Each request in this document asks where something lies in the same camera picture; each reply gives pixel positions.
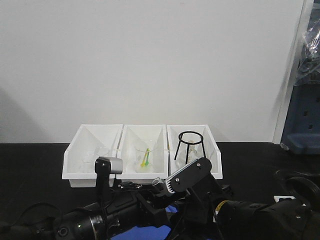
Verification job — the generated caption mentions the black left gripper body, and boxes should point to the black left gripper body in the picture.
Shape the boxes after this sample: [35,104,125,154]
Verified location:
[99,191,170,232]

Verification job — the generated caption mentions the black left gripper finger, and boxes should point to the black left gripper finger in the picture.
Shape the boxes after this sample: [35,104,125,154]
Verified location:
[151,183,173,204]

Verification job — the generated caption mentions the clear glass test tube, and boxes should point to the clear glass test tube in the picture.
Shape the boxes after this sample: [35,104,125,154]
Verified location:
[151,177,164,192]

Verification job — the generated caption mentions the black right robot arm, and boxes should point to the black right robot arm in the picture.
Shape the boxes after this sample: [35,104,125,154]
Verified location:
[214,171,320,240]

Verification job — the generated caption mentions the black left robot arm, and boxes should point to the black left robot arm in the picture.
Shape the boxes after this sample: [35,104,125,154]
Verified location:
[0,186,174,240]

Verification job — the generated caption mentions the green plastic spoon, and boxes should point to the green plastic spoon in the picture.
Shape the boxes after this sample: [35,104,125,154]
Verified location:
[144,148,150,166]

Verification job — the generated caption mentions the yellow plastic spoon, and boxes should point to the yellow plastic spoon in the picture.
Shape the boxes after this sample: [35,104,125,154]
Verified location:
[140,151,147,167]

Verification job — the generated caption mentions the blue plastic tray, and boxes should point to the blue plastic tray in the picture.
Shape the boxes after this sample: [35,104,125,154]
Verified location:
[111,220,171,240]

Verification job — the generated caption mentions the glass beaker in middle bin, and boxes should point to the glass beaker in middle bin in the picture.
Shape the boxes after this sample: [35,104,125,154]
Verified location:
[134,139,156,173]

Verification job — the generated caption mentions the middle white storage bin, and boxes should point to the middle white storage bin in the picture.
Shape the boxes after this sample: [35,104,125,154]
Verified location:
[116,124,169,185]

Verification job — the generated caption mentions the white storage bin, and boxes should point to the white storage bin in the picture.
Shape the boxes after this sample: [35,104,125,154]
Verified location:
[116,124,169,185]
[62,124,123,188]
[166,124,223,180]

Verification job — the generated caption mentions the glass flask under tripod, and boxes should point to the glass flask under tripod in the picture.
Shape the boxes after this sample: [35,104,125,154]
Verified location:
[175,143,201,169]

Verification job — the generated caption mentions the right white storage bin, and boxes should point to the right white storage bin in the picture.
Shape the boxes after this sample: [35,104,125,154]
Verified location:
[166,124,223,180]

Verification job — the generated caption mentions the glassware in left bin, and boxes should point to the glassware in left bin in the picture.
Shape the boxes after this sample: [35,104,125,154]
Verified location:
[80,147,111,173]

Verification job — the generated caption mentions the left white storage bin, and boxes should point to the left white storage bin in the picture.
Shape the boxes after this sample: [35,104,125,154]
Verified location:
[62,124,123,188]

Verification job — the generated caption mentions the grey drying pegboard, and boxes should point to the grey drying pegboard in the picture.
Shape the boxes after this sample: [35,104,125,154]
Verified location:
[280,0,320,155]

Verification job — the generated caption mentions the plastic bag of pegs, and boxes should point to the plastic bag of pegs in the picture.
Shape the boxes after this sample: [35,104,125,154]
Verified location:
[294,14,320,86]

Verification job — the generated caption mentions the black finned camera mount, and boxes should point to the black finned camera mount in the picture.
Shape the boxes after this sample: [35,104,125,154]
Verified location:
[164,157,212,194]

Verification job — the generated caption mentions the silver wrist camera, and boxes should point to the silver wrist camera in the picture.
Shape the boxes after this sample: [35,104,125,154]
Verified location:
[94,156,124,175]

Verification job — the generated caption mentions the black wire tripod stand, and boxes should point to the black wire tripod stand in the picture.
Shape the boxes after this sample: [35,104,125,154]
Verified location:
[174,130,206,163]

